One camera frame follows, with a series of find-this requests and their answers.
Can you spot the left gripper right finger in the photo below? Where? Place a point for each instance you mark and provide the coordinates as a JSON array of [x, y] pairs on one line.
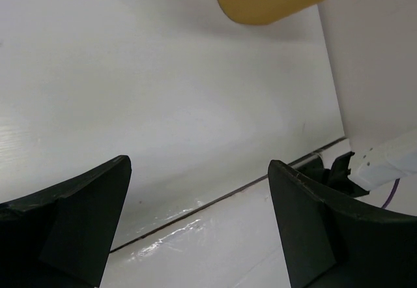
[[332, 240]]

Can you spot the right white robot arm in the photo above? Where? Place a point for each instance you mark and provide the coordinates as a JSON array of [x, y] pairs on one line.
[[356, 174]]

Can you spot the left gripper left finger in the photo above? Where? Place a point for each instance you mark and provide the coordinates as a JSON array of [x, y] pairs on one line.
[[61, 236]]

